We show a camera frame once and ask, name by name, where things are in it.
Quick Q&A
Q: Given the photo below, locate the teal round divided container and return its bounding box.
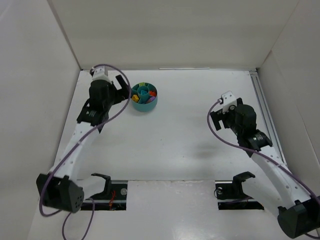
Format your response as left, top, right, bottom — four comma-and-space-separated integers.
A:
131, 82, 158, 113

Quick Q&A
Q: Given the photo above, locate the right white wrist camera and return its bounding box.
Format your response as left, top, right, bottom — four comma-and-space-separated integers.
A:
218, 91, 237, 114

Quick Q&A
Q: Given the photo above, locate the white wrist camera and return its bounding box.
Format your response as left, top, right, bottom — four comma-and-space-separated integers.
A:
90, 65, 112, 84
218, 91, 237, 114

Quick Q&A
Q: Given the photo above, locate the yellow lego brick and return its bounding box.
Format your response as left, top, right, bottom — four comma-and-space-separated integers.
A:
131, 94, 140, 103

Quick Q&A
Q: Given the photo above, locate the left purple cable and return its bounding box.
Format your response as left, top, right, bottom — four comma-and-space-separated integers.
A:
39, 64, 132, 240

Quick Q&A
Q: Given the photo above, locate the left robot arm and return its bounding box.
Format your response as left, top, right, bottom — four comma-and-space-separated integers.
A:
36, 73, 131, 217

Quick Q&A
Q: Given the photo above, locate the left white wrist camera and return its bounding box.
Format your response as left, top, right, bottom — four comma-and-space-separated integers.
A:
90, 65, 112, 84

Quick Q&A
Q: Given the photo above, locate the teal square lego brick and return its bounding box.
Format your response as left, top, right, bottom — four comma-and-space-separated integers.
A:
140, 90, 149, 98

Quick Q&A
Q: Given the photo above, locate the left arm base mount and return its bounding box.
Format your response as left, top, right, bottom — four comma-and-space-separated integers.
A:
75, 173, 128, 211

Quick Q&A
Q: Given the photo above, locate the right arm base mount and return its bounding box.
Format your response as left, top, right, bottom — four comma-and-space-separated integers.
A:
213, 171, 265, 211

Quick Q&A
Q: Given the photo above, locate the aluminium rail right edge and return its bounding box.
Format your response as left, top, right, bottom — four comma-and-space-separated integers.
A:
249, 70, 288, 167

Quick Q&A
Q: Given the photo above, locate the orange round lego piece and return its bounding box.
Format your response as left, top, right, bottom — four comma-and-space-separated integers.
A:
149, 91, 157, 97

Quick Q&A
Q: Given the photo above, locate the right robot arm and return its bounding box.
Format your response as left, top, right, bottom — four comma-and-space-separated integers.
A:
206, 91, 320, 240

